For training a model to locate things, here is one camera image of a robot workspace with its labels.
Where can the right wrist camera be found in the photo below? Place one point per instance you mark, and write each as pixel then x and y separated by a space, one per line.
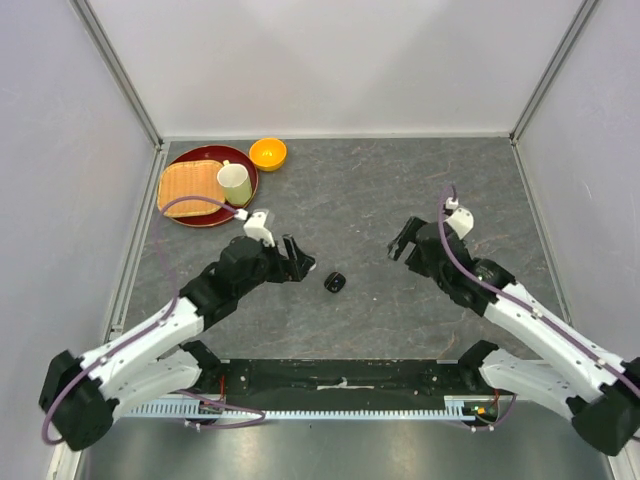
pixel 458 218

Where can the slotted cable duct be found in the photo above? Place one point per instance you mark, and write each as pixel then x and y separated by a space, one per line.
pixel 316 405

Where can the orange bowl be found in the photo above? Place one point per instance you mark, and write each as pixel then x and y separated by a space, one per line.
pixel 268 154

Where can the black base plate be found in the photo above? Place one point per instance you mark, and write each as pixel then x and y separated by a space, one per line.
pixel 433 378

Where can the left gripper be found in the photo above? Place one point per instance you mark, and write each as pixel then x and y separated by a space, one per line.
pixel 289 269

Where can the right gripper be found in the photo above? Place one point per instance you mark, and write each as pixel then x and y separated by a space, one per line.
pixel 397 245

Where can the red round tray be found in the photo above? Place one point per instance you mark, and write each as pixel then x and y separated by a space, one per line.
pixel 219 153

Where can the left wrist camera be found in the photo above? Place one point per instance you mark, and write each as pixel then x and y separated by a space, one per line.
pixel 257 227

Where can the woven bamboo mat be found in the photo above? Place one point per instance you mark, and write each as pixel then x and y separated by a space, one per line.
pixel 190 178

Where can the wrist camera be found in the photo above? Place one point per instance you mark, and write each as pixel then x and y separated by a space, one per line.
pixel 257 227
pixel 458 218

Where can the black earbud charging case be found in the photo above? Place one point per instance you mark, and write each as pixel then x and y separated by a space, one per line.
pixel 335 282

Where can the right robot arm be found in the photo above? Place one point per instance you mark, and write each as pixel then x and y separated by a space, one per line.
pixel 596 390

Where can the pale green cup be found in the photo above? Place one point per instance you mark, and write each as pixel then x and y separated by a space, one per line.
pixel 235 182

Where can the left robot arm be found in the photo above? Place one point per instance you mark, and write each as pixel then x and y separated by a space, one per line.
pixel 83 396

